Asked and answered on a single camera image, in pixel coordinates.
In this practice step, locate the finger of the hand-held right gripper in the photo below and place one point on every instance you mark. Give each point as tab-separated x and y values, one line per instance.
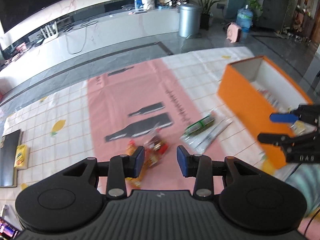
282	117
272	138

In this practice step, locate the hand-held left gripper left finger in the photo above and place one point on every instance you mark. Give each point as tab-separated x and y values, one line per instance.
139	161

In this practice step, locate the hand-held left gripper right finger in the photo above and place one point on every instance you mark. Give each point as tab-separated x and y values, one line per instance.
182	161

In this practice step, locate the orange stick snack packet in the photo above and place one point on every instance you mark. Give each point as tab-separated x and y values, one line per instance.
131	148

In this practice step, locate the yellow chips packet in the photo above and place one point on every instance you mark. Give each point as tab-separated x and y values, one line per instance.
298	128

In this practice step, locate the dark brown snack packet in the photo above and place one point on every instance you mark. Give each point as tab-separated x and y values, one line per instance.
156	142

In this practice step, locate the clear plastic packet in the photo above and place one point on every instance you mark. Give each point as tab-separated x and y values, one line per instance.
212	136

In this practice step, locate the green striped snack packet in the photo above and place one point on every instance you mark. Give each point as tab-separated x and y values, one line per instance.
200	126

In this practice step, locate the orange cardboard box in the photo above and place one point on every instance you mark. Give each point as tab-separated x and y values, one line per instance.
240	97

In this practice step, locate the person's right forearm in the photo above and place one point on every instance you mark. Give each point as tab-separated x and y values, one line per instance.
302	182

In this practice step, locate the blue water bottle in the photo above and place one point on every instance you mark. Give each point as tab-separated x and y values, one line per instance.
244	17

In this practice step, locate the dark grey cabinet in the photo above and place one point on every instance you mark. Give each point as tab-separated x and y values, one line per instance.
273	10

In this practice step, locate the yellow box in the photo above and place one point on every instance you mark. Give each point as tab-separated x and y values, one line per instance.
22	156

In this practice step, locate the long leaf potted plant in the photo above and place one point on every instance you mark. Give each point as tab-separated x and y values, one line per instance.
205	21

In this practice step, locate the white marble television cabinet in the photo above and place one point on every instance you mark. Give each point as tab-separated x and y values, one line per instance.
112	35

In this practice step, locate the silver trash can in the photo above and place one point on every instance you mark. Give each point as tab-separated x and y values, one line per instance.
189	20

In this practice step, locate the purple packet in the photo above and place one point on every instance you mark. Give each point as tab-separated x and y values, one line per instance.
7	230

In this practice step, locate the white router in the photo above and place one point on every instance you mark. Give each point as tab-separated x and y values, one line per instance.
51	38

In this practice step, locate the black television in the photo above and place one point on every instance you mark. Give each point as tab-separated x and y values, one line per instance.
37	0

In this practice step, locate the pink photo frame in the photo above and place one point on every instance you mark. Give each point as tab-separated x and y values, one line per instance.
21	47

